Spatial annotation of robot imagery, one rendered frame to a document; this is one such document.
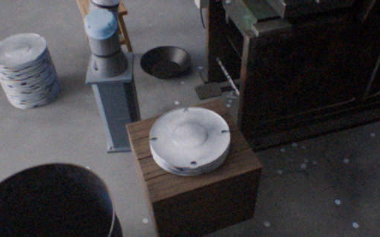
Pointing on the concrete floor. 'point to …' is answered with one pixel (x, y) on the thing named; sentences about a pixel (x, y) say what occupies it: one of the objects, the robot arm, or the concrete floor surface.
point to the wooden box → (197, 184)
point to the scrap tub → (49, 204)
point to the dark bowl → (165, 61)
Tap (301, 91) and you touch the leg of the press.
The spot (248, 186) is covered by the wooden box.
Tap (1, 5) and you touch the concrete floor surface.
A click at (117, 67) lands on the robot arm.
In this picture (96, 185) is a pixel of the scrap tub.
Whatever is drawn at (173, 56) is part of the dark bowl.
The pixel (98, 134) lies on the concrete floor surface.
